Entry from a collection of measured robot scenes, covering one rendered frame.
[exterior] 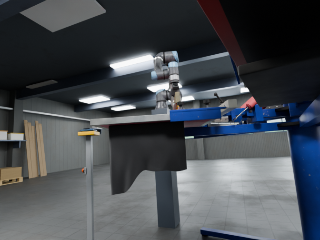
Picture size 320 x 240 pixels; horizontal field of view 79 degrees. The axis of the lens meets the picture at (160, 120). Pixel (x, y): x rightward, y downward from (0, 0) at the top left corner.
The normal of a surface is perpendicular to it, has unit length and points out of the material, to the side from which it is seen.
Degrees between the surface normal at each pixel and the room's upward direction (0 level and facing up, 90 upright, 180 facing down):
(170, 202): 90
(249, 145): 90
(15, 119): 90
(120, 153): 92
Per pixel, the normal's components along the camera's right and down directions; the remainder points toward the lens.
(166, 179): -0.37, -0.11
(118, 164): -0.05, -0.05
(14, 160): 0.93, -0.11
